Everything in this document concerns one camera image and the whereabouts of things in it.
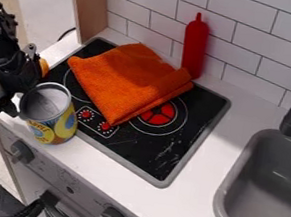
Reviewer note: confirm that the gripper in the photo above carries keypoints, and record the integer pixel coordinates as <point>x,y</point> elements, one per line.
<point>17,71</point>

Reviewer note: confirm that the orange toy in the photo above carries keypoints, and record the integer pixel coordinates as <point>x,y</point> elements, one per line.
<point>44,67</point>

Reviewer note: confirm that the metal can with yellow label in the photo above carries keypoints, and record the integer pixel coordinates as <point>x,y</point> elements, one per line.
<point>53,122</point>

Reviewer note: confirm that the orange cloth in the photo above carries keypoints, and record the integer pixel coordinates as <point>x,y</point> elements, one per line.
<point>127,81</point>

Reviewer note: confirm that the toy stove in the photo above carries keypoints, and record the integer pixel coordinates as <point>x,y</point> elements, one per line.
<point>166,140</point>

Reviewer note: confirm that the red squeeze bottle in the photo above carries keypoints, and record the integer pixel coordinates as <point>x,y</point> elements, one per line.
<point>194,48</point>

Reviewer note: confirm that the toy sink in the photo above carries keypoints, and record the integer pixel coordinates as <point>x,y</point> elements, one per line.
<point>266,197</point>

